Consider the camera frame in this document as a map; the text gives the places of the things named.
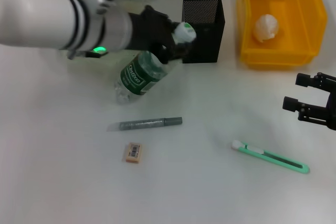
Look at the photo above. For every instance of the yellow plastic bin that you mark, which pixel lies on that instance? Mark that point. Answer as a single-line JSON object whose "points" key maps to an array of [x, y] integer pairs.
{"points": [[288, 53]]}

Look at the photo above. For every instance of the black mesh pen holder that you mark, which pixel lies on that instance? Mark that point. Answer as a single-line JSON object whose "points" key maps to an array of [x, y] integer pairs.
{"points": [[207, 45]]}

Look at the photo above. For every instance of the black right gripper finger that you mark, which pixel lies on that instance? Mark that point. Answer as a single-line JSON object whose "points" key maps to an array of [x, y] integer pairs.
{"points": [[290, 103], [302, 79]]}

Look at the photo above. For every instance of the white paper ball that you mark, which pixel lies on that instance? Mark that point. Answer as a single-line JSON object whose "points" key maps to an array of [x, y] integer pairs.
{"points": [[265, 27]]}

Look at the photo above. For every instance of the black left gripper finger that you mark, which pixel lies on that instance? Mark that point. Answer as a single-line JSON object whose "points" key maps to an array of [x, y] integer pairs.
{"points": [[173, 24], [174, 51]]}

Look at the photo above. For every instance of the grey glitter pen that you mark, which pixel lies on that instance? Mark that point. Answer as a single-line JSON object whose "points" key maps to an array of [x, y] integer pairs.
{"points": [[147, 123]]}

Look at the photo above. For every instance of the green utility knife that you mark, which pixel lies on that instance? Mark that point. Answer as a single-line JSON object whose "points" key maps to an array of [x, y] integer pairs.
{"points": [[275, 159]]}

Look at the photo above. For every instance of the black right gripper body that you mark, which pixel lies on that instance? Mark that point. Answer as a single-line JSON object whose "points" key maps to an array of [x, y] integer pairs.
{"points": [[333, 108]]}

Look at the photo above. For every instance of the clear green-label water bottle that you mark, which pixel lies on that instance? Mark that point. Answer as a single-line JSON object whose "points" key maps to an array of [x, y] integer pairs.
{"points": [[136, 77]]}

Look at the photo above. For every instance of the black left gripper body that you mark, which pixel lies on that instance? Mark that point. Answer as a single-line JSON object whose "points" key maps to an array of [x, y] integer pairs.
{"points": [[149, 30]]}

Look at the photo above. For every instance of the beige eraser with barcode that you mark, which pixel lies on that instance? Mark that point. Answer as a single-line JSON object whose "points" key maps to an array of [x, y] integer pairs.
{"points": [[132, 153]]}

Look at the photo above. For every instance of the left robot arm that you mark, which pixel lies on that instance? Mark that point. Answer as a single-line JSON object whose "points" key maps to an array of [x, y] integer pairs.
{"points": [[39, 16]]}

